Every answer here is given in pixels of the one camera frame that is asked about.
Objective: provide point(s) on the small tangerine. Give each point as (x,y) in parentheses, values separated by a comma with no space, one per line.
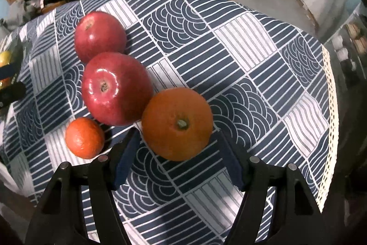
(84,138)

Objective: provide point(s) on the grey crumpled clothing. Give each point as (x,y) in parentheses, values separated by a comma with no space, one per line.
(21,12)

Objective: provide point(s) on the large orange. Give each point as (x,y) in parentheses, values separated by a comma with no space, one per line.
(177,124)

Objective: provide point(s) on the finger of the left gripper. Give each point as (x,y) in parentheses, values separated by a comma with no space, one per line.
(12,93)
(8,71)

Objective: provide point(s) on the blue white patterned tablecloth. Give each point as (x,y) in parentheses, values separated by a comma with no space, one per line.
(268,83)

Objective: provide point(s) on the green yellow mango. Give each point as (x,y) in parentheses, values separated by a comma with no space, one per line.
(5,58)

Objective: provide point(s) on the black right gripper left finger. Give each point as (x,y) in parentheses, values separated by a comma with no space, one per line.
(78,207)

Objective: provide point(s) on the large red apple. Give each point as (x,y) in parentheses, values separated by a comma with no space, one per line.
(116,88)

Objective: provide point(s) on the smaller red apple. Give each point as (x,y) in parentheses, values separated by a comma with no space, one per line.
(98,32)

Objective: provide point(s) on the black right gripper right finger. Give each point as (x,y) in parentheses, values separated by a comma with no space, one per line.
(296,218)

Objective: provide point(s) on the shoe rack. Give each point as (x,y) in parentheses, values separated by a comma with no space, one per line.
(348,43)

